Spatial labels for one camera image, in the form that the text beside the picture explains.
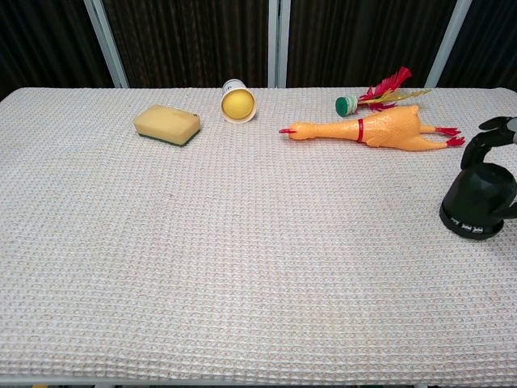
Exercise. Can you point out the red feather shuttlecock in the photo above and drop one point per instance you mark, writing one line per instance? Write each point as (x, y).
(345, 106)

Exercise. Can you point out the beige woven tablecloth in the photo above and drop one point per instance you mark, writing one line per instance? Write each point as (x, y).
(242, 242)

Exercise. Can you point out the black upturned bowl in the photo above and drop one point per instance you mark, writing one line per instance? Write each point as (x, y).
(476, 194)

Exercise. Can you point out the yellow green sponge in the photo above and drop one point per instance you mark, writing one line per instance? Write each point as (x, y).
(165, 123)

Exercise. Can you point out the dark brown partition panel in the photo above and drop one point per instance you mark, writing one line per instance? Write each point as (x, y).
(493, 40)
(40, 40)
(190, 40)
(363, 32)

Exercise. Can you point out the white table frame rail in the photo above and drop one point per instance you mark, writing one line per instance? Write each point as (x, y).
(40, 383)

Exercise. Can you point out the white metal frame post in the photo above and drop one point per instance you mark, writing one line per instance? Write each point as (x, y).
(273, 40)
(448, 40)
(106, 44)
(284, 40)

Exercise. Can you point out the yellow rubber chicken toy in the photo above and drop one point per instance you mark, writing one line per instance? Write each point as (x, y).
(387, 129)

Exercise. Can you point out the white paper cup yellow inside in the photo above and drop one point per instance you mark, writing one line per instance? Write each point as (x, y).
(238, 103)

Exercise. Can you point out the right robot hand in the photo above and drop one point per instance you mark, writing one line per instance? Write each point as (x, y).
(478, 145)

